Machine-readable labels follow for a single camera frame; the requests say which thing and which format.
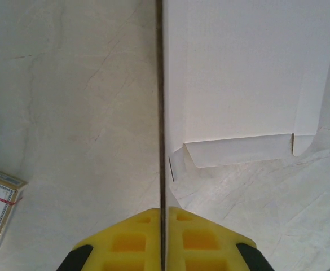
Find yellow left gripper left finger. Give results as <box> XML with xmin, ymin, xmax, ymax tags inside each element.
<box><xmin>59</xmin><ymin>207</ymin><xmax>163</xmax><ymax>271</ymax></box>

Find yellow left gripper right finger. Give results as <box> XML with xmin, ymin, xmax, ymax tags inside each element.
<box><xmin>168</xmin><ymin>206</ymin><xmax>270</xmax><ymax>271</ymax></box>

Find yellow and white paper box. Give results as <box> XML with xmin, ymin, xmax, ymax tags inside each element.
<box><xmin>155</xmin><ymin>0</ymin><xmax>330</xmax><ymax>271</ymax></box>

